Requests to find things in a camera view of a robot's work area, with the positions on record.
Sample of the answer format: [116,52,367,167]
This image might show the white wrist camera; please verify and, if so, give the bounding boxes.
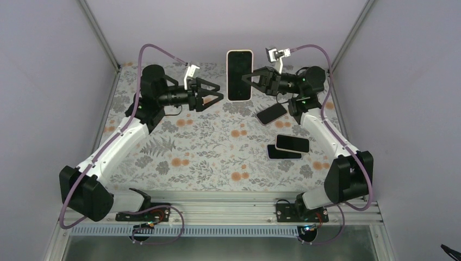
[183,63,200,90]
[265,47,291,74]

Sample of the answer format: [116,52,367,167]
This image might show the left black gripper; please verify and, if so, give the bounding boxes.
[157,77,222,111]

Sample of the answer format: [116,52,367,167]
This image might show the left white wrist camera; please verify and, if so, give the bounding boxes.
[183,63,200,90]

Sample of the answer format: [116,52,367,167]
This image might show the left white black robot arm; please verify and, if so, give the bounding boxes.
[59,65,224,222]

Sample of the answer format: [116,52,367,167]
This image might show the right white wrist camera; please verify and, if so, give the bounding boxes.
[265,47,291,74]

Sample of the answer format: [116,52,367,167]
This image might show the black object bottom corner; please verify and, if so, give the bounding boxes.
[440,244,461,261]

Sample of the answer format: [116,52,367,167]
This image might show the purple cable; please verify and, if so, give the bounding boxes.
[58,43,191,246]
[288,44,374,247]

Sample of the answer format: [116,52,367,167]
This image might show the slotted grey cable duct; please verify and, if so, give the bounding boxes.
[70,224,298,238]

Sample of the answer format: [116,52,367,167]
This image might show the aluminium corner post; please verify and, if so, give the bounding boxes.
[77,0,120,70]
[328,0,375,72]

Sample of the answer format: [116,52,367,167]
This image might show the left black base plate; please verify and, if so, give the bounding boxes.
[115,202,171,223]

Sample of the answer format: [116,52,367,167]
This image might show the right aluminium corner post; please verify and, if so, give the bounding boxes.
[328,0,375,72]

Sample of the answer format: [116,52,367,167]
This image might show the left aluminium corner post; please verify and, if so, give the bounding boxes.
[77,0,120,70]

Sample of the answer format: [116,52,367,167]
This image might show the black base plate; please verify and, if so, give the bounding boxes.
[275,202,329,223]
[115,202,171,223]

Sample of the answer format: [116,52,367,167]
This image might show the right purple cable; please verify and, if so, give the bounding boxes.
[288,44,374,247]

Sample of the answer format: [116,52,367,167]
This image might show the floral table mat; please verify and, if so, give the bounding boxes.
[94,61,343,192]

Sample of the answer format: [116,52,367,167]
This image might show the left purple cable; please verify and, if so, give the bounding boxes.
[58,43,191,246]

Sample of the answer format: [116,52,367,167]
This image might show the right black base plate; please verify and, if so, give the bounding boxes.
[275,202,329,223]

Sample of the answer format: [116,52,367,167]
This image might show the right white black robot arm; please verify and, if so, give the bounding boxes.
[241,66,373,221]

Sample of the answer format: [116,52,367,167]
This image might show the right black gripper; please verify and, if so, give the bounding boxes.
[240,66,302,96]

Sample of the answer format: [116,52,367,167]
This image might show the aluminium rail frame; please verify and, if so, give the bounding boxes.
[45,191,395,260]

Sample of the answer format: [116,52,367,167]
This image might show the phone in beige case top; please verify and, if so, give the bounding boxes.
[275,134,310,153]

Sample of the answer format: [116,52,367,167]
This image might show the phone in grey case bottom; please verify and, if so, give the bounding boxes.
[266,144,302,160]

